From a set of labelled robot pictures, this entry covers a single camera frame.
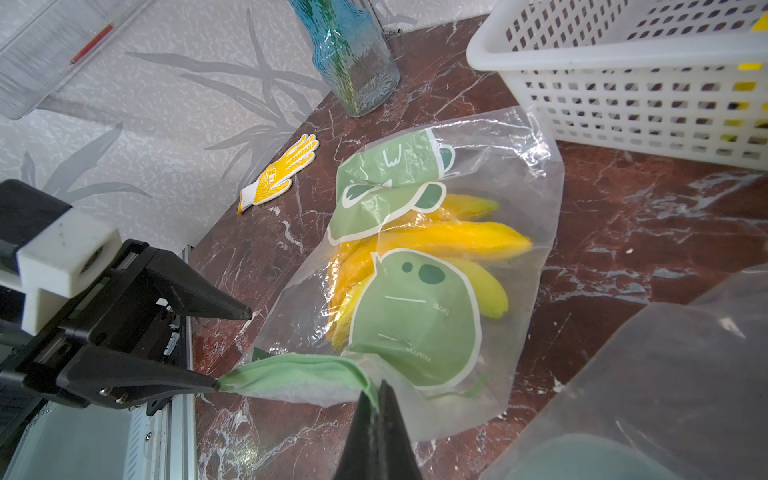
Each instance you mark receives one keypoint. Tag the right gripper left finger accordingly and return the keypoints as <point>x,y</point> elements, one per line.
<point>360,456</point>

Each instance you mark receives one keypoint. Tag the clear acrylic wall shelf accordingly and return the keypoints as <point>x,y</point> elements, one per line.
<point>43,43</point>

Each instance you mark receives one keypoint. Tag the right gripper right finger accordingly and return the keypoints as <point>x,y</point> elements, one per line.
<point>395,457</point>

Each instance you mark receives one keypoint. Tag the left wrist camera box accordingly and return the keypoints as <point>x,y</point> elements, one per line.
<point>50,251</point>

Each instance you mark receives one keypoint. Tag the aluminium front rail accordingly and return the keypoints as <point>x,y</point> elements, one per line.
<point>163,446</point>

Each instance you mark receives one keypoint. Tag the blue glass vase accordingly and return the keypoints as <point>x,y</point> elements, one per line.
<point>350,52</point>

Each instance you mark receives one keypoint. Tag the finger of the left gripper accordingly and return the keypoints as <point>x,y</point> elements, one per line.
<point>190,294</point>
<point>119,380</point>

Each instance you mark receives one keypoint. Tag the bananas in left bag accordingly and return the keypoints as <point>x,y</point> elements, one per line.
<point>456,232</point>

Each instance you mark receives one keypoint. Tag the zip-top bag with bananas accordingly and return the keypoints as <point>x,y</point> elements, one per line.
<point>417,324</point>

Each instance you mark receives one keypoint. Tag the yellow work glove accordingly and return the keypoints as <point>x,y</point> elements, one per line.
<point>276,178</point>

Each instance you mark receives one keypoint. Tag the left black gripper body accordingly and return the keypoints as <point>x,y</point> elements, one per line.
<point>122,311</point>

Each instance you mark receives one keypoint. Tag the white plastic basket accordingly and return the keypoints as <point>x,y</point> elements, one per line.
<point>682,79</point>

